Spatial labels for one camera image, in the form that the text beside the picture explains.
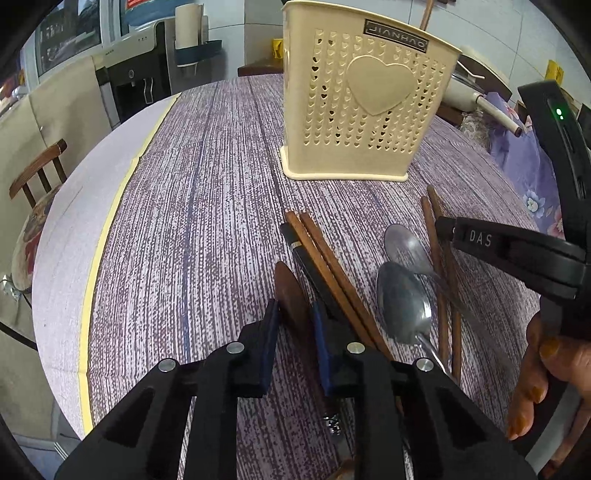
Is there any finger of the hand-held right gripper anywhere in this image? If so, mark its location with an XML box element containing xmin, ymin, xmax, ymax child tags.
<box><xmin>435</xmin><ymin>216</ymin><xmax>587</xmax><ymax>301</ymax></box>

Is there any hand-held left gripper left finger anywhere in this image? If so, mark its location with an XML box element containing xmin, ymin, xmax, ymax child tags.
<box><xmin>54</xmin><ymin>299</ymin><xmax>281</xmax><ymax>480</ymax></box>

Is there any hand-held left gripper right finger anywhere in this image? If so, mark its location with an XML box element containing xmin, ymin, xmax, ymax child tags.
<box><xmin>311</xmin><ymin>302</ymin><xmax>539</xmax><ymax>480</ymax></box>

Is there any small metal spoon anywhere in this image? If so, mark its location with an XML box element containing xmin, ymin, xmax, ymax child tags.
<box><xmin>384</xmin><ymin>223</ymin><xmax>509</xmax><ymax>370</ymax></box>

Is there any large metal spoon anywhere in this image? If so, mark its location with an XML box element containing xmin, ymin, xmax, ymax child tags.
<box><xmin>376</xmin><ymin>261</ymin><xmax>448</xmax><ymax>376</ymax></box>

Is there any beige perforated utensil holder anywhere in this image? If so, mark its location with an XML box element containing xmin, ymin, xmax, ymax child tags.
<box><xmin>279</xmin><ymin>0</ymin><xmax>462</xmax><ymax>182</ymax></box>

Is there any person's right hand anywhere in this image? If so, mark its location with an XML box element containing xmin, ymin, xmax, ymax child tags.
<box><xmin>507</xmin><ymin>313</ymin><xmax>591</xmax><ymax>441</ymax></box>

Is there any purple floral bedsheet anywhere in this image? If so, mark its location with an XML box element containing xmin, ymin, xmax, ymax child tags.
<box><xmin>462</xmin><ymin>91</ymin><xmax>566</xmax><ymax>241</ymax></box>

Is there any paisley patterned cloth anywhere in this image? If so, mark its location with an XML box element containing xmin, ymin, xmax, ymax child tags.
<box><xmin>462</xmin><ymin>111</ymin><xmax>491</xmax><ymax>149</ymax></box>

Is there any purple striped tablecloth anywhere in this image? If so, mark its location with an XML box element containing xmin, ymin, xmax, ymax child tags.
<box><xmin>78</xmin><ymin>74</ymin><xmax>550</xmax><ymax>480</ymax></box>

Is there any dark wooden side table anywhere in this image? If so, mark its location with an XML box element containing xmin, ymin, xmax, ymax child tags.
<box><xmin>238</xmin><ymin>58</ymin><xmax>284</xmax><ymax>78</ymax></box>

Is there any water dispenser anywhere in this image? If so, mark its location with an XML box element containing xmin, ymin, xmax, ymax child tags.
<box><xmin>95</xmin><ymin>21</ymin><xmax>176</xmax><ymax>127</ymax></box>

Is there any wooden chair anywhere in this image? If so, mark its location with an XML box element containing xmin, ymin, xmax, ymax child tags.
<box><xmin>8</xmin><ymin>140</ymin><xmax>70</xmax><ymax>301</ymax></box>

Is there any blue plastic rack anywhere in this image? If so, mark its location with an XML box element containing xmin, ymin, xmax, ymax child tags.
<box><xmin>174</xmin><ymin>41</ymin><xmax>223</xmax><ymax>66</ymax></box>

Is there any beige furniture cover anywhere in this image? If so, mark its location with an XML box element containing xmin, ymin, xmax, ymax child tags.
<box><xmin>0</xmin><ymin>55</ymin><xmax>114</xmax><ymax>444</ymax></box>

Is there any beige paper roll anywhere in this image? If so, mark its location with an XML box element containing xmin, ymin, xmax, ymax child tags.
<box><xmin>174</xmin><ymin>4</ymin><xmax>211</xmax><ymax>49</ymax></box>

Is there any blue water bottle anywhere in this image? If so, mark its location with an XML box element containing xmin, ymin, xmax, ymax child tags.
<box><xmin>122</xmin><ymin>0</ymin><xmax>164</xmax><ymax>21</ymax></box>

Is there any glass cabinet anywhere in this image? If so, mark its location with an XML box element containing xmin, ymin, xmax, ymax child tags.
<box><xmin>34</xmin><ymin>0</ymin><xmax>103</xmax><ymax>77</ymax></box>

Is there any white pan with handle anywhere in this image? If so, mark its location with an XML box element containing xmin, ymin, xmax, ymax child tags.
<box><xmin>445</xmin><ymin>45</ymin><xmax>525</xmax><ymax>137</ymax></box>

